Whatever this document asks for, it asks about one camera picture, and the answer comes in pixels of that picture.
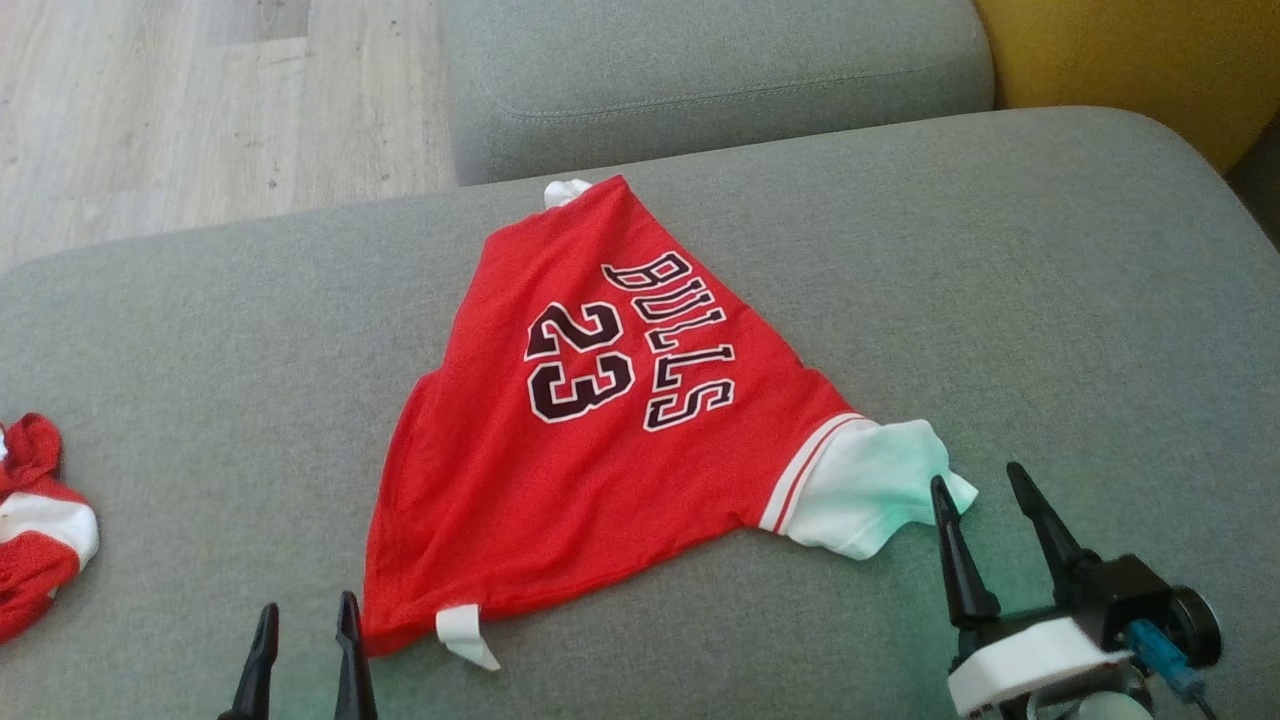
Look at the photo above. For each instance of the red Bulls 23 jersey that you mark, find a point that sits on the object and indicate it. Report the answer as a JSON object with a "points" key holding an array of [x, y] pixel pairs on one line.
{"points": [[600, 480]]}

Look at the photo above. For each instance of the yellow sofa backrest cushion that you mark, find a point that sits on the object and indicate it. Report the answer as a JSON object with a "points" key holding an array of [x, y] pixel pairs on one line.
{"points": [[1130, 60]]}

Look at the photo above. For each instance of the large grey sofa ottoman cushion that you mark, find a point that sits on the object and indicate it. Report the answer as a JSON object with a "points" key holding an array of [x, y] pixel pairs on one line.
{"points": [[200, 350]]}

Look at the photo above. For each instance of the red shorts with white stripe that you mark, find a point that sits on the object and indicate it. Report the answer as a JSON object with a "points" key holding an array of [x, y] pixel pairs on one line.
{"points": [[40, 590]]}

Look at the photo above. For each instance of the grey sofa seat cushion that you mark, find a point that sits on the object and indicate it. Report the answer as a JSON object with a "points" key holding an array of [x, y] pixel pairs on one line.
{"points": [[700, 70]]}

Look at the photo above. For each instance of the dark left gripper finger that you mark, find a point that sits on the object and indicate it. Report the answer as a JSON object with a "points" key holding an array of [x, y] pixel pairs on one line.
{"points": [[258, 670], [352, 670]]}

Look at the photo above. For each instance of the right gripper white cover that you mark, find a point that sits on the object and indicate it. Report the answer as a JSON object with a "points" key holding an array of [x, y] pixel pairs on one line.
{"points": [[1030, 660]]}

